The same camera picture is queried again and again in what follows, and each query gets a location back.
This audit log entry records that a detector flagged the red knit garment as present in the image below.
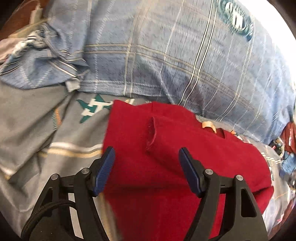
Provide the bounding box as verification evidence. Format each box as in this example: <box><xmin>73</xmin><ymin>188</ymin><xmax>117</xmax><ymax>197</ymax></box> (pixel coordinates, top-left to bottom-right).
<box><xmin>104</xmin><ymin>100</ymin><xmax>274</xmax><ymax>240</ymax></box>

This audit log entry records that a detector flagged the grey patterned bed sheet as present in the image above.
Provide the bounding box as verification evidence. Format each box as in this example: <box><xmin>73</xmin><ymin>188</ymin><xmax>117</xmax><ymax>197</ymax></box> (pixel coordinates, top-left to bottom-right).
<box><xmin>1</xmin><ymin>82</ymin><xmax>292</xmax><ymax>235</ymax></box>

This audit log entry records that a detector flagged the red plastic bag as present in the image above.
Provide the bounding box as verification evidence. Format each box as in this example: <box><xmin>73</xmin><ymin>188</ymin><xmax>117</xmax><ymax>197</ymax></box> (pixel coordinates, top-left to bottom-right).
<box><xmin>280</xmin><ymin>122</ymin><xmax>296</xmax><ymax>154</ymax></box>

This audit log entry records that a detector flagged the blue plaid quilt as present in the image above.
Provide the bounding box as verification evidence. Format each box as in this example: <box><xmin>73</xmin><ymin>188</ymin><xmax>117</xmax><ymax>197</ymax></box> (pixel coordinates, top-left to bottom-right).
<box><xmin>1</xmin><ymin>1</ymin><xmax>295</xmax><ymax>143</ymax></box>

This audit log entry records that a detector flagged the pale crumpled garment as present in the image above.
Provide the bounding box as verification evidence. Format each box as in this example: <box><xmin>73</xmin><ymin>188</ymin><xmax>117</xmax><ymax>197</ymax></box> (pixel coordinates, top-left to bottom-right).
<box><xmin>1</xmin><ymin>20</ymin><xmax>46</xmax><ymax>64</ymax></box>

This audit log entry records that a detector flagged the brown wooden headboard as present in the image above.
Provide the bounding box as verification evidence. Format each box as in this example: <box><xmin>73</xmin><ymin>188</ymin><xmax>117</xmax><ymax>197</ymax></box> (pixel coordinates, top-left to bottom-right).
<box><xmin>1</xmin><ymin>0</ymin><xmax>49</xmax><ymax>40</ymax></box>

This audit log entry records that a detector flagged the white phone charger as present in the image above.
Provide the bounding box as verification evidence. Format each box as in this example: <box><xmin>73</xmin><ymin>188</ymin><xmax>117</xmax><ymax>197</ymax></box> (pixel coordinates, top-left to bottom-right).
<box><xmin>29</xmin><ymin>4</ymin><xmax>45</xmax><ymax>24</ymax></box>

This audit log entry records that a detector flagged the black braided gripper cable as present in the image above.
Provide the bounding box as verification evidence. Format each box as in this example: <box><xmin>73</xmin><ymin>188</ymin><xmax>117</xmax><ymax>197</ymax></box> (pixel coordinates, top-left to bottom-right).
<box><xmin>20</xmin><ymin>200</ymin><xmax>77</xmax><ymax>241</ymax></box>

